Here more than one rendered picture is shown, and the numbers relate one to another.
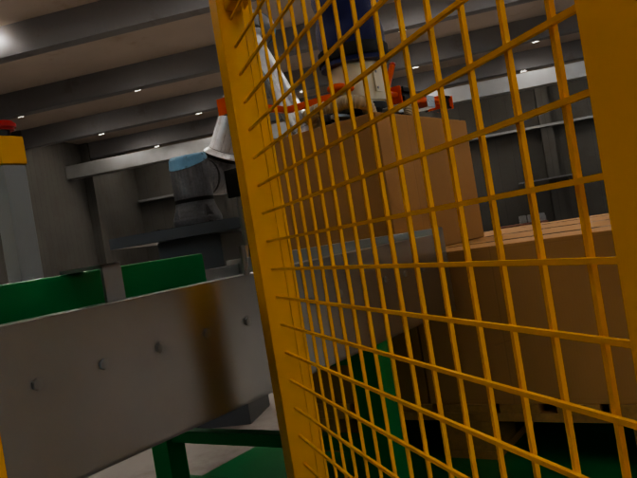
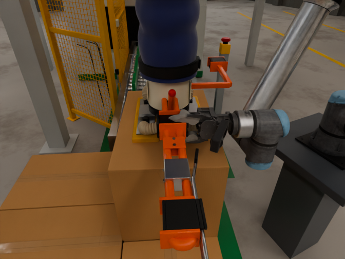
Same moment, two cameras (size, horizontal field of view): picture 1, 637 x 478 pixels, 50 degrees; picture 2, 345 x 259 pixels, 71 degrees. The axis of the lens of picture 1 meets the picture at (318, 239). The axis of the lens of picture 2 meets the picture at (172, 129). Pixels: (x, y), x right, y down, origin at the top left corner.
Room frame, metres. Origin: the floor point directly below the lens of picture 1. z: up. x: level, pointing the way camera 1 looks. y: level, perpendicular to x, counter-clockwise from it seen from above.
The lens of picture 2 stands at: (2.90, -0.75, 1.50)
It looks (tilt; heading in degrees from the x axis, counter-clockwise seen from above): 34 degrees down; 142
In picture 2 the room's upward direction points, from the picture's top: straight up
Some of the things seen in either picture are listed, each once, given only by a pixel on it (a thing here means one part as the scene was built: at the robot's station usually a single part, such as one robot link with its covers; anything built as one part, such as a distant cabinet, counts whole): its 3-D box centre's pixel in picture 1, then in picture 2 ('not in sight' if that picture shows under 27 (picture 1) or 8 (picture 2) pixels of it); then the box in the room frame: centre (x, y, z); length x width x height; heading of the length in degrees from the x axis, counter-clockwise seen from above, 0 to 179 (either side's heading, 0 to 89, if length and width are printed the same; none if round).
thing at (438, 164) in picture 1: (380, 192); (167, 155); (2.20, -0.22, 0.75); 0.60 x 0.40 x 0.40; 144
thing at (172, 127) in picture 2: (396, 97); (172, 124); (2.39, -0.35, 1.07); 0.10 x 0.08 x 0.06; 55
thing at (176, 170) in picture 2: (423, 102); (176, 174); (2.57, -0.47, 1.07); 0.07 x 0.07 x 0.04; 55
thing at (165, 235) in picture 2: (440, 103); (178, 221); (2.68, -0.56, 1.07); 0.08 x 0.07 x 0.05; 145
